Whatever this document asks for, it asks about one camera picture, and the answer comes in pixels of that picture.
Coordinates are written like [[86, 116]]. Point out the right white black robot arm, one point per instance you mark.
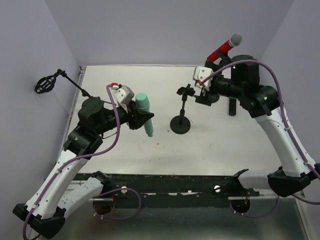
[[257, 89]]

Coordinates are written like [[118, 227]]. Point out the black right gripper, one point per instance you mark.
[[208, 92]]

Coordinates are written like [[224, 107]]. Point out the short black round-base mic stand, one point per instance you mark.
[[180, 124]]

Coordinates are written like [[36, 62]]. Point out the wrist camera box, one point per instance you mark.
[[200, 74], [122, 93]]

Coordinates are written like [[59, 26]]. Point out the red glitter microphone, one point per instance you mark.
[[234, 41]]

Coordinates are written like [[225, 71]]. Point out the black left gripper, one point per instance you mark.
[[133, 119]]

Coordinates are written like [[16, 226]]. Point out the aluminium frame rail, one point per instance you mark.
[[262, 194]]

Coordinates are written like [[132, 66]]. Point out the tall black tripod mic stand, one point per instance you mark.
[[47, 83]]

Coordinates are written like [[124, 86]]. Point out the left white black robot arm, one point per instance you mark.
[[96, 133]]

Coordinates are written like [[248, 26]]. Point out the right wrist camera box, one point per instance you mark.
[[200, 74]]

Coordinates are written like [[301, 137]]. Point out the black front mounting rail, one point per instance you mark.
[[170, 191]]

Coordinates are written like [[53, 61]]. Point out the black microphone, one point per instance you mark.
[[232, 107]]

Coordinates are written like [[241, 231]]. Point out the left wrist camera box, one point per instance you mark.
[[122, 93]]

